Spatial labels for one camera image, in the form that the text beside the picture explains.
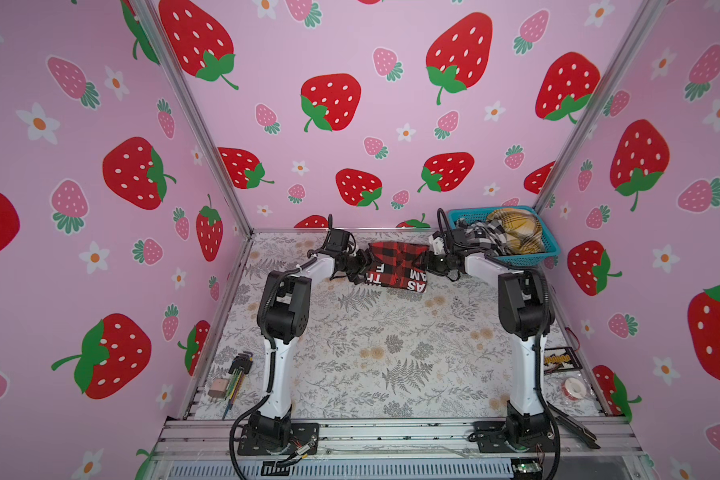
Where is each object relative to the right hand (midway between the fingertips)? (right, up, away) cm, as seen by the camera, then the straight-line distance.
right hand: (418, 263), depth 105 cm
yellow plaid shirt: (+39, +12, +3) cm, 41 cm away
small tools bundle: (-54, -29, -21) cm, 65 cm away
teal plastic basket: (+41, +1, 0) cm, 41 cm away
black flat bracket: (+35, -41, -30) cm, 62 cm away
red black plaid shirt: (-9, -1, -2) cm, 9 cm away
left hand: (-14, -1, -4) cm, 14 cm away
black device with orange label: (+39, -28, -19) cm, 51 cm away
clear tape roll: (+39, -34, -24) cm, 57 cm away
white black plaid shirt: (+26, +11, +3) cm, 28 cm away
